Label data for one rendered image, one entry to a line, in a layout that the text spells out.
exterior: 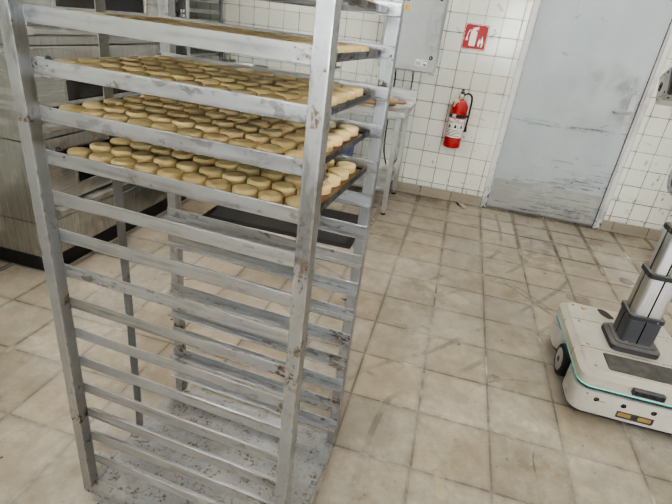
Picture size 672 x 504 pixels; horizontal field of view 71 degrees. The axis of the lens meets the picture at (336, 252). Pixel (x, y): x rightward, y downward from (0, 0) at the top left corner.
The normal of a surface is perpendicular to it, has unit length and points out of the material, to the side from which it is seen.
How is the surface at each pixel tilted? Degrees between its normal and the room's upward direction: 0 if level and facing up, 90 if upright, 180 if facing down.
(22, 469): 0
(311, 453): 0
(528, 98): 90
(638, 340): 90
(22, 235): 90
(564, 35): 90
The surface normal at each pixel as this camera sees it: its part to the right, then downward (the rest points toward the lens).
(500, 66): -0.25, 0.40
